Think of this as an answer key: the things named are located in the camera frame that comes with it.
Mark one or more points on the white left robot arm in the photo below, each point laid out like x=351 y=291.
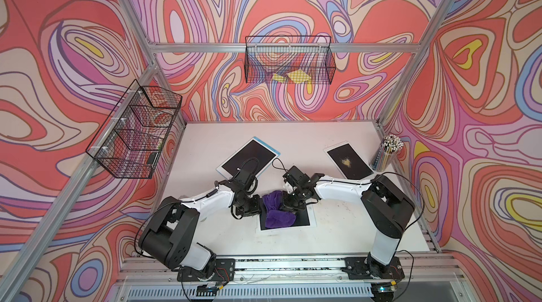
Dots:
x=169 y=231

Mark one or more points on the purple microfiber cloth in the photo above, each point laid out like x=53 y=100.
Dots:
x=276 y=218

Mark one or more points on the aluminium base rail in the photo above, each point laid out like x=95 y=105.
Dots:
x=330 y=277

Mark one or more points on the blue white drawing tablet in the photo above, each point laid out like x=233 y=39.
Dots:
x=253 y=155

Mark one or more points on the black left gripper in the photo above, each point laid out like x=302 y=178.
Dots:
x=255 y=209

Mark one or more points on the yellow cloth in basket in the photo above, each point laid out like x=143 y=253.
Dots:
x=296 y=77

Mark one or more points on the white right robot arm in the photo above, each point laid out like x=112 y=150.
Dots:
x=389 y=208

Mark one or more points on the black wire basket left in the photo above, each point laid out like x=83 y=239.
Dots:
x=130 y=142

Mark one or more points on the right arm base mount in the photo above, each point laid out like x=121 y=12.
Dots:
x=365 y=268

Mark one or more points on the cup of coloured pencils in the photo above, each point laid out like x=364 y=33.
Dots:
x=388 y=148

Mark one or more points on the black wire basket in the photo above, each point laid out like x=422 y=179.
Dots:
x=281 y=54
x=130 y=142

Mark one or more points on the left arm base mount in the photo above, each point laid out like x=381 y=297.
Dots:
x=221 y=270

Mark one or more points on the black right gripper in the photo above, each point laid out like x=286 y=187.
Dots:
x=287 y=204

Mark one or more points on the black wire basket back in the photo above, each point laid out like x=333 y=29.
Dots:
x=281 y=54

